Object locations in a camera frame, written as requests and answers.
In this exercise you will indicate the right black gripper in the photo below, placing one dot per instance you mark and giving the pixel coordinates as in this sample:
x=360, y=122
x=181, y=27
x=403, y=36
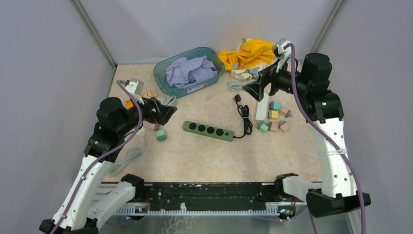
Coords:
x=256, y=89

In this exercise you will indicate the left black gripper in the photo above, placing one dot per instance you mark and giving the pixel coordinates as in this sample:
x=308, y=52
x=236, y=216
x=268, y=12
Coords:
x=165, y=111

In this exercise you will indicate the teal plastic basin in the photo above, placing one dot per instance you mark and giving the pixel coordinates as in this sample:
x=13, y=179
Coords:
x=160, y=69

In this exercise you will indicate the green charger plug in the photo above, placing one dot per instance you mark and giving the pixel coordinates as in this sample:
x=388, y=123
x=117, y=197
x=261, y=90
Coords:
x=262, y=127
x=161, y=135

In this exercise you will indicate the teal charger plug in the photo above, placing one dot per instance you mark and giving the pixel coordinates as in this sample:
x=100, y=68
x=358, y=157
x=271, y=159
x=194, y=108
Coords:
x=275, y=106

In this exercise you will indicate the white power strip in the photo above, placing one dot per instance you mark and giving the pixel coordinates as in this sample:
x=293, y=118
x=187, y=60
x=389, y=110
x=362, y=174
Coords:
x=262, y=108

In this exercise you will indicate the yellow charger plug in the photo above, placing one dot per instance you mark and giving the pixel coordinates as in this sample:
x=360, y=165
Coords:
x=273, y=114

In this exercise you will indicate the orange power strip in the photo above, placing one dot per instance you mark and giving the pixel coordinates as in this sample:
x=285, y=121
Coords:
x=129, y=103

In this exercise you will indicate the green power strip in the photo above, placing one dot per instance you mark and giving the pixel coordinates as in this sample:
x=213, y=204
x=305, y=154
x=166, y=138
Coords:
x=208, y=131

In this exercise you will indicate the pink charger plug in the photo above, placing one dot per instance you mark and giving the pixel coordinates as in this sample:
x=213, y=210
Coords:
x=285, y=112
x=283, y=126
x=273, y=126

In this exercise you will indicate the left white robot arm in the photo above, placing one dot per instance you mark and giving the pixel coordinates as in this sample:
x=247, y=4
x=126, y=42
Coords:
x=78, y=214

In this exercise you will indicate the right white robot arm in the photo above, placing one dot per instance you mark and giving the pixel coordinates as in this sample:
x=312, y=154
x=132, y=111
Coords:
x=340, y=189

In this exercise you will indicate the cream dinosaur print cloth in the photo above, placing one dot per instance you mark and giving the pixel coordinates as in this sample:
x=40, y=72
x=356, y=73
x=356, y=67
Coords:
x=250, y=73

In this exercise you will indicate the yellow cloth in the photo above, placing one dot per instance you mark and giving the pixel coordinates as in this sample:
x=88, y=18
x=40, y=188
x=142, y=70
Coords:
x=251, y=53

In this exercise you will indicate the purple cloth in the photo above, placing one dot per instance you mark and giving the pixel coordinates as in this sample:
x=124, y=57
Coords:
x=184, y=73

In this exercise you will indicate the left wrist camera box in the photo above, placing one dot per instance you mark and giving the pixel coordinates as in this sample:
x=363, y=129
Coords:
x=134, y=86

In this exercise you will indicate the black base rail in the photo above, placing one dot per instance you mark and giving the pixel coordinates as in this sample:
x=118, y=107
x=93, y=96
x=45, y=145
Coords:
x=211, y=199

